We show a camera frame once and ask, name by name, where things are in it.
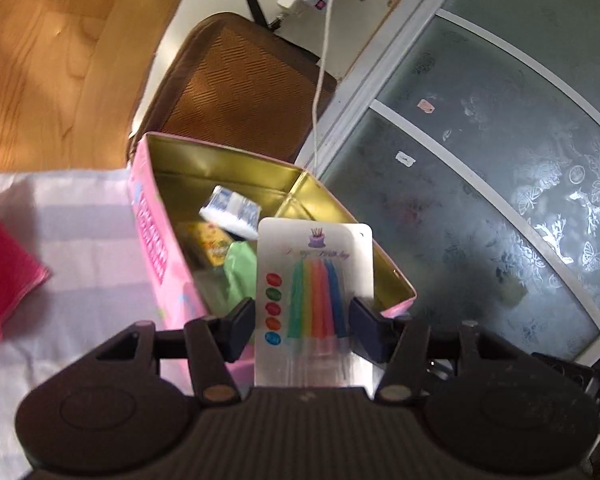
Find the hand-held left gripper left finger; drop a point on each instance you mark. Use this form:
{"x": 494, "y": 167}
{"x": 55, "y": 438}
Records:
{"x": 242, "y": 329}

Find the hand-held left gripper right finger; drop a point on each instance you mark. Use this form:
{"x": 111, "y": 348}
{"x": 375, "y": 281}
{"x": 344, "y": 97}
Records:
{"x": 365, "y": 332}

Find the green cotton swab pack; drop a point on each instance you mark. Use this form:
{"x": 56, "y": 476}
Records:
{"x": 242, "y": 270}

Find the yellow card packet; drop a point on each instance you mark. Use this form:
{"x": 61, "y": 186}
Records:
{"x": 207, "y": 245}

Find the rainbow candle card pack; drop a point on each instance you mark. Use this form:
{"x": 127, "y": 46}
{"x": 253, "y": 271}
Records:
{"x": 325, "y": 240}

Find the white blue tissue pack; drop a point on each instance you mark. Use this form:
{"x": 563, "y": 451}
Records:
{"x": 230, "y": 210}

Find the pink tin box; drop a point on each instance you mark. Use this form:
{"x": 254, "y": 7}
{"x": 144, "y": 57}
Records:
{"x": 150, "y": 240}

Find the pale striped bed sheet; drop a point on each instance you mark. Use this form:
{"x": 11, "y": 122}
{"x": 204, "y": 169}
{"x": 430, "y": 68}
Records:
{"x": 70, "y": 240}

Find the frosted glass door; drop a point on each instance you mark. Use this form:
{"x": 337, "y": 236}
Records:
{"x": 480, "y": 160}

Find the brown woven cushion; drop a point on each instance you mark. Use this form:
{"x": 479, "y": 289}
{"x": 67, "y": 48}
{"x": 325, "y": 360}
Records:
{"x": 230, "y": 90}

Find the pink glitter cloth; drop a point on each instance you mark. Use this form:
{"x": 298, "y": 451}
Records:
{"x": 5, "y": 270}

